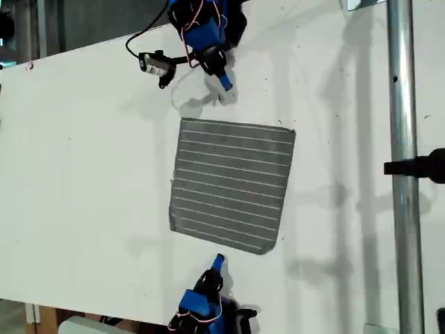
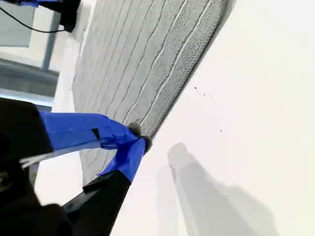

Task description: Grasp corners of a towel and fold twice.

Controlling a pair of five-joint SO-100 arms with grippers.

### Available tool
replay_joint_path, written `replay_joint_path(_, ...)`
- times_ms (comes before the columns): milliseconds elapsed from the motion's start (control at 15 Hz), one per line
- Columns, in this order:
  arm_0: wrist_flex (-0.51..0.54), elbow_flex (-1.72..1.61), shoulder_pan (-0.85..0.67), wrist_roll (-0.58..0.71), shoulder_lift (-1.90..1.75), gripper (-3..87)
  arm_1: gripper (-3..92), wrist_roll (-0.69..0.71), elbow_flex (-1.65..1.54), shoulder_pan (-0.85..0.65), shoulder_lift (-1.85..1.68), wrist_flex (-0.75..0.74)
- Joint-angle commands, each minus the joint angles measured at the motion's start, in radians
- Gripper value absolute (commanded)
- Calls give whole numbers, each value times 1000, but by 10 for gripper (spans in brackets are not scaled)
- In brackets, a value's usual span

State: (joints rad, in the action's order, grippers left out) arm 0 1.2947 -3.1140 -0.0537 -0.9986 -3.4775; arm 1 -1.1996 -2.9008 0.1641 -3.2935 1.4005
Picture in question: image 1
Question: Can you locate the steel post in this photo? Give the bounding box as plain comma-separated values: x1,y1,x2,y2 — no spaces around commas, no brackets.
385,0,426,334

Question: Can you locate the black clamp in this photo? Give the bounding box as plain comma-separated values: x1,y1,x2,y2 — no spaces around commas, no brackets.
383,148,445,184

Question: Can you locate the white box under table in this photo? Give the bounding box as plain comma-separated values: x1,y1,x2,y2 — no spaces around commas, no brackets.
58,315,142,334

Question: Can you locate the grey striped towel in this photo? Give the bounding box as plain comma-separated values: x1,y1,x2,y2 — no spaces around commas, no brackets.
168,117,297,256

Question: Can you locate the black round object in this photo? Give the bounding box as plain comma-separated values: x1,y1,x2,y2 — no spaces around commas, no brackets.
0,12,15,40

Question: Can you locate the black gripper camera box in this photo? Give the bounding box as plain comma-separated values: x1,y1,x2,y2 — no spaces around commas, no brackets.
235,306,259,334
138,49,177,90

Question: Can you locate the wooden table leg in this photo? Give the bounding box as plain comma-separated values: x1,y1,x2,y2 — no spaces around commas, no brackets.
24,303,59,334

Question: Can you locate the black camera cable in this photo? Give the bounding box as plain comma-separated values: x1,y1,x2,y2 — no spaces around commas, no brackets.
125,5,172,58

